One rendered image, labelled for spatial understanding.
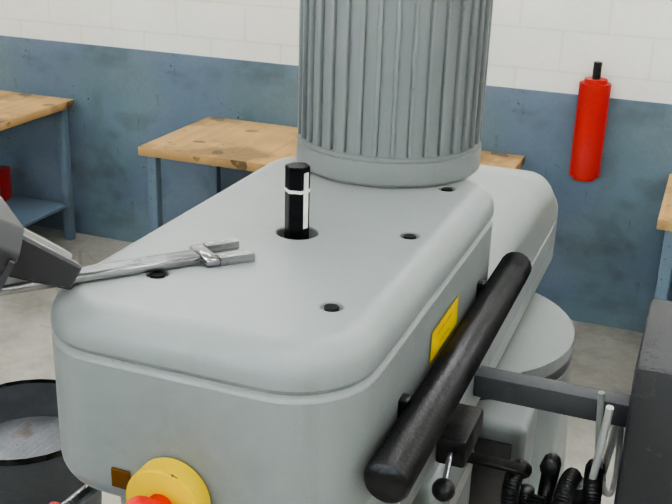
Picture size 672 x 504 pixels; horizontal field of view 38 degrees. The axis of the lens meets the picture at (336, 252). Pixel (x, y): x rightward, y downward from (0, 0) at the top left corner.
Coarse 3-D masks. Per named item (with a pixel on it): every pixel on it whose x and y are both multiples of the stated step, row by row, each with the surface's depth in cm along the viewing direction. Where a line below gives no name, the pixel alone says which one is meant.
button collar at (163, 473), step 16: (160, 464) 70; (176, 464) 70; (144, 480) 70; (160, 480) 69; (176, 480) 69; (192, 480) 70; (128, 496) 71; (176, 496) 69; (192, 496) 69; (208, 496) 70
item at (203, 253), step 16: (224, 240) 82; (160, 256) 78; (176, 256) 78; (192, 256) 78; (208, 256) 78; (224, 256) 78; (240, 256) 79; (80, 272) 74; (96, 272) 75; (112, 272) 75; (128, 272) 76; (144, 272) 76; (16, 288) 72; (32, 288) 72
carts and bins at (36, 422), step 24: (0, 384) 315; (24, 384) 318; (48, 384) 319; (0, 408) 316; (24, 408) 320; (48, 408) 321; (0, 432) 312; (24, 432) 312; (48, 432) 312; (0, 456) 299; (24, 456) 299; (48, 456) 279; (0, 480) 279; (24, 480) 280; (48, 480) 283; (72, 480) 289
